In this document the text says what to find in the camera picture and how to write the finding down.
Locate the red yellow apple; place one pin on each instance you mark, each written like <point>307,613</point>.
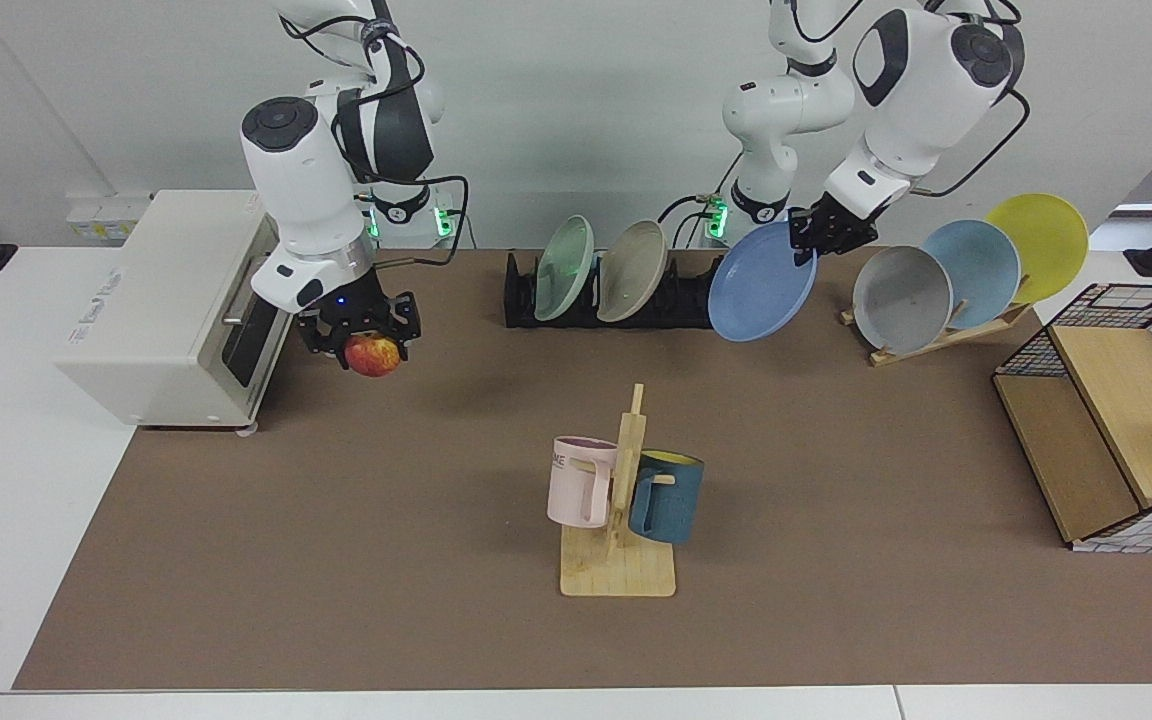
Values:
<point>373,356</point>

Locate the periwinkle blue plate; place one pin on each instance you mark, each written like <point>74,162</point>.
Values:
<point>751,290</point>

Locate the grey plate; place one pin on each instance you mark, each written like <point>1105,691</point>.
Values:
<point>901,300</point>

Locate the black dish rack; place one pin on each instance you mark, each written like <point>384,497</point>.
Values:
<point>521,303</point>

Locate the light blue plate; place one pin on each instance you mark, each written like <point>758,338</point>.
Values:
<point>981,265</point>

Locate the wooden plate stand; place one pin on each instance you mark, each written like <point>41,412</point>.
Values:
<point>926,348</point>

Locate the beige plate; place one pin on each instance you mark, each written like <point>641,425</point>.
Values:
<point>631,272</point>

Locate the pale green plate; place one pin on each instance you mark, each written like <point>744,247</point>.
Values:
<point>564,270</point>

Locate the yellow plate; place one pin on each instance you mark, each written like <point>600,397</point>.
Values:
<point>1041,240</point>

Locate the pale toaster oven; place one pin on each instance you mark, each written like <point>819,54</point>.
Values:
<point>156,320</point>

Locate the brown table cloth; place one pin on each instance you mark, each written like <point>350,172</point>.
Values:
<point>336,560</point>

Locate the pink mug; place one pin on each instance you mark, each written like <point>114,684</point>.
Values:
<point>576,485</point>

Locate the teal mug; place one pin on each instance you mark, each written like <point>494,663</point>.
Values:
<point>671,500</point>

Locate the wooden cup stand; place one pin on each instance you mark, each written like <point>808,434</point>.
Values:
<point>616,572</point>

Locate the white wall socket box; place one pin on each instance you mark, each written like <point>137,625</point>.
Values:
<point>101,218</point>

